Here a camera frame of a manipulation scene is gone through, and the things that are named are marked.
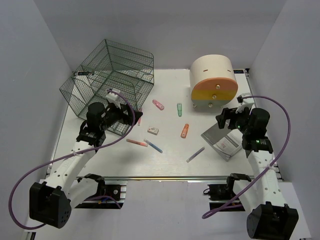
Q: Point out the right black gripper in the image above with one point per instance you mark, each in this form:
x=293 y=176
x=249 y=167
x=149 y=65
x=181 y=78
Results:
x=232 y=115

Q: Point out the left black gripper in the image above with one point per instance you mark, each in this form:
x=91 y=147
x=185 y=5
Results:
x=125 y=118

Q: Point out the white eraser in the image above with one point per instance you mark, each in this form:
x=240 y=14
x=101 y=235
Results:
x=153 y=130

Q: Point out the pink correction tape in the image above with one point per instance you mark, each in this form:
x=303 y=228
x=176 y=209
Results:
x=158 y=104

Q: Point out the blue pen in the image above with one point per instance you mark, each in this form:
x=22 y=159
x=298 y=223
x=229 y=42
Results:
x=153 y=145

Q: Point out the pink pen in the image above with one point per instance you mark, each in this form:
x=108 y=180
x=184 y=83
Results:
x=137 y=142

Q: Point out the yellow drawer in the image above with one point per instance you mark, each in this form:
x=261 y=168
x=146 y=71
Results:
x=210 y=92

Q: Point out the purple pen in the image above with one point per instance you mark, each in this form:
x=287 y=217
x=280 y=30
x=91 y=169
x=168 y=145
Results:
x=195 y=154

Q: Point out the orange top drawer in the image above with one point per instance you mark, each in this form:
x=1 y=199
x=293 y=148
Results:
x=217 y=83

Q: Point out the cream round drawer box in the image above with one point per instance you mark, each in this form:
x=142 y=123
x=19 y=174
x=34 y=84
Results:
x=210 y=66

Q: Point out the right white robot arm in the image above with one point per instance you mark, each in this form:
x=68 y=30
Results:
x=269 y=217

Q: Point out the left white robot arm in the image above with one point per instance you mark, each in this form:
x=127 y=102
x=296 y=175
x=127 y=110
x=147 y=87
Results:
x=52 y=201

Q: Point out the grey setup guide booklet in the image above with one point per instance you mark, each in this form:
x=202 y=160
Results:
x=225 y=142

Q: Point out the orange correction tape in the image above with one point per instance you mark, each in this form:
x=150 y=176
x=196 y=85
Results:
x=184 y=131

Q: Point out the green correction tape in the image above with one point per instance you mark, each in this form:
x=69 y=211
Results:
x=179 y=109

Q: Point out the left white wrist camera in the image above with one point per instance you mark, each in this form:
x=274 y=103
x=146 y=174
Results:
x=112 y=97

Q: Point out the green wire mesh organizer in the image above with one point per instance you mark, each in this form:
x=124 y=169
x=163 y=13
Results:
x=110 y=65

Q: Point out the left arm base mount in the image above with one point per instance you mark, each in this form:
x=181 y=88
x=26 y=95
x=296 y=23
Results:
x=105 y=192

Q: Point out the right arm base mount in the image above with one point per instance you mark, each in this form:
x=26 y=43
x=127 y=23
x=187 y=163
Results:
x=220 y=193

